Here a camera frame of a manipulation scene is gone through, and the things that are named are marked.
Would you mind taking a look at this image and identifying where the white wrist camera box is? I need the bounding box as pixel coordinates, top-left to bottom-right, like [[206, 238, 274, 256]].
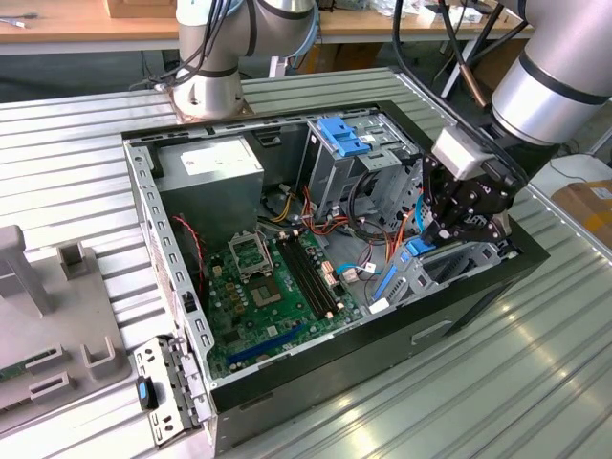
[[432, 126, 493, 182]]

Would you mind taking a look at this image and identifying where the multicolour disk power wire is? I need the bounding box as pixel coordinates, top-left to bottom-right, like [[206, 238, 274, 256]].
[[382, 209, 418, 264]]

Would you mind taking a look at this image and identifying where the small cardboard box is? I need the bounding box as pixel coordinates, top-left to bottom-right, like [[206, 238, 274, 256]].
[[549, 180, 612, 250]]

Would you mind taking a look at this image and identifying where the metal optical drive cage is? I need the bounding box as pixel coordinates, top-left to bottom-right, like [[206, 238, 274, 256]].
[[305, 112, 422, 216]]

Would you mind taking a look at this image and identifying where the blue expansion slot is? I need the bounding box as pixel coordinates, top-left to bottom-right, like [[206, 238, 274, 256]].
[[225, 324, 305, 367]]

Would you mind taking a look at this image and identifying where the CPU socket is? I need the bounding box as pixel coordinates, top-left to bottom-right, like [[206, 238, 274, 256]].
[[247, 276, 286, 311]]

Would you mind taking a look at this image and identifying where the grey power supply unit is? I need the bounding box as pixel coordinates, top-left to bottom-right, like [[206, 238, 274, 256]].
[[153, 135, 266, 250]]

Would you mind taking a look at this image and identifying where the grey parts rack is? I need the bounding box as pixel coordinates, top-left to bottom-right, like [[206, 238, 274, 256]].
[[0, 224, 134, 431]]

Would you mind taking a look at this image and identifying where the green motherboard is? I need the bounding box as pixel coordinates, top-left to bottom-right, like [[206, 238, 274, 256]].
[[203, 229, 362, 379]]

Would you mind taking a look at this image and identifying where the metal socket cover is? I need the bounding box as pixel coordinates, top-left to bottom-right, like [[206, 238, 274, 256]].
[[227, 232, 276, 280]]

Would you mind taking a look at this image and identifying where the power supply wire bundle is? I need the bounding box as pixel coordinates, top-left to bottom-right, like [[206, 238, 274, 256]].
[[257, 184, 353, 240]]

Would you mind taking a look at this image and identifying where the metal hinged rear bracket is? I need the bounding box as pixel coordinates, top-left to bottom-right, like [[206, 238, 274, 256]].
[[133, 334, 214, 448]]

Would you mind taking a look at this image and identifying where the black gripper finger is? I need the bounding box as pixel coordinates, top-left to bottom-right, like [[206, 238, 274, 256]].
[[437, 215, 510, 249], [420, 155, 456, 251]]

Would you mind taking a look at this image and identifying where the blue plastic drive latch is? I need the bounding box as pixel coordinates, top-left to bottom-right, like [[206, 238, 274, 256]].
[[317, 116, 374, 159]]

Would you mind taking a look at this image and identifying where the wooden desk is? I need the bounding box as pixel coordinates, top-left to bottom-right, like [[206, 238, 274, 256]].
[[0, 0, 536, 56]]

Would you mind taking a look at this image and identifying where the blue data wire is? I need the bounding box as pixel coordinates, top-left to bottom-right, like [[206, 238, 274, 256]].
[[414, 188, 431, 235]]

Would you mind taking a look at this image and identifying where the black open PC case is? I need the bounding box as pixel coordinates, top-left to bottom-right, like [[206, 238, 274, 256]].
[[119, 98, 551, 455]]

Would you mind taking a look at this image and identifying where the metal disk bay cage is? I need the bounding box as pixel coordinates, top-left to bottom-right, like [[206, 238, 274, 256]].
[[370, 238, 508, 315]]

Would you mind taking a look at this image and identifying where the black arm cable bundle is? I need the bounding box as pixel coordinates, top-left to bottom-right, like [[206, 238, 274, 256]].
[[128, 0, 487, 109]]

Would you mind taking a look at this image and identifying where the black round fan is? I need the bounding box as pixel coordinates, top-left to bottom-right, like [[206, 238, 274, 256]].
[[260, 185, 300, 226]]

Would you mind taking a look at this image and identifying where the black blue bracket latch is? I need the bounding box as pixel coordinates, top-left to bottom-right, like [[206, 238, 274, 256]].
[[135, 375, 162, 411]]

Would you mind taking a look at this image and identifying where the black RAM slot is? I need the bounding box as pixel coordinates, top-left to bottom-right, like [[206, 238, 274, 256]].
[[278, 234, 328, 321], [285, 233, 335, 318], [292, 231, 341, 315], [298, 230, 347, 311]]

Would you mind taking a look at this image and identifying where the red black twisted wire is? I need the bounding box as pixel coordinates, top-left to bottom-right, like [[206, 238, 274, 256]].
[[171, 214, 207, 294]]

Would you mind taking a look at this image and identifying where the green RAM stick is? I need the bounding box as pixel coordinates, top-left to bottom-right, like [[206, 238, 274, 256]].
[[0, 351, 54, 382]]

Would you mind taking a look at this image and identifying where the hard disk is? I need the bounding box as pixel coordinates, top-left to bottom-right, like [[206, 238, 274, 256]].
[[375, 237, 501, 303]]

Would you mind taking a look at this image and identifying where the brown box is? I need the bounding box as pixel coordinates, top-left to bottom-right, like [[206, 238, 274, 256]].
[[108, 0, 179, 19]]

